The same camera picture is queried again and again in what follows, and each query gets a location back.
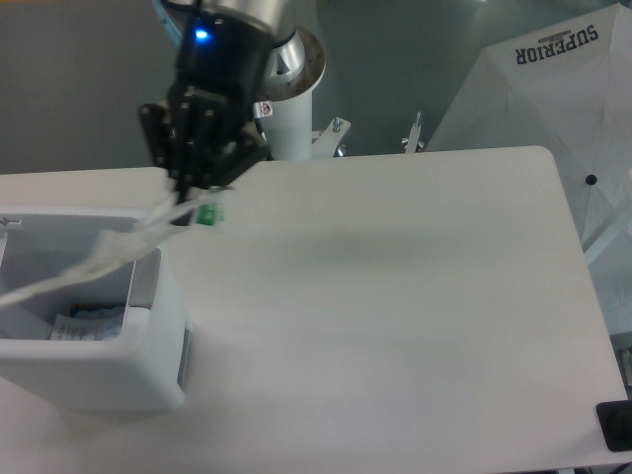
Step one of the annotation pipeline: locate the white Superior umbrella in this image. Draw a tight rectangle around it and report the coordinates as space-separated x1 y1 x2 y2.
424 3 632 268

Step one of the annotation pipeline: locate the white plastic bag green strip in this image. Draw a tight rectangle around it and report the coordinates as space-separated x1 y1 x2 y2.
1 186 231 307

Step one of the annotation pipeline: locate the paper trash inside can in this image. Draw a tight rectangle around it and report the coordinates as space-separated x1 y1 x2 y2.
49 306 125 342

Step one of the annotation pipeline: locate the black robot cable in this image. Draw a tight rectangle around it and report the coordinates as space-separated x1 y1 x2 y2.
254 116 276 162

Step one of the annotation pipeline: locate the black device at table edge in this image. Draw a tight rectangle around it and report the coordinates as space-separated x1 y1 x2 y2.
595 400 631 452

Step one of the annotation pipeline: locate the white trash can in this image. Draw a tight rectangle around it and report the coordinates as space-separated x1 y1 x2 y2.
1 205 190 412

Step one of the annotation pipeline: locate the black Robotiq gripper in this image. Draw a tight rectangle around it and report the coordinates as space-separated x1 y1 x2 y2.
137 12 273 193

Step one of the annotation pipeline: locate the metal clamp bolt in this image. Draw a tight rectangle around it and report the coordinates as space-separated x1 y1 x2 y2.
401 111 425 153

